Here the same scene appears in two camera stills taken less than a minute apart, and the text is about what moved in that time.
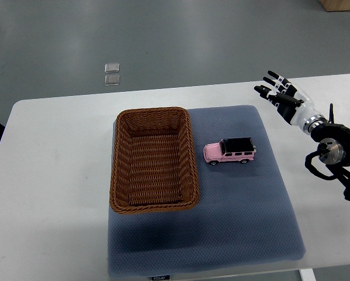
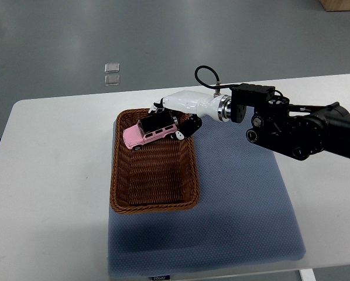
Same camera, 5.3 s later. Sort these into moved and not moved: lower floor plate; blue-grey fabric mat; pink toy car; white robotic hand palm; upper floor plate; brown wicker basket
Moved: pink toy car; white robotic hand palm
Not moved: upper floor plate; lower floor plate; brown wicker basket; blue-grey fabric mat
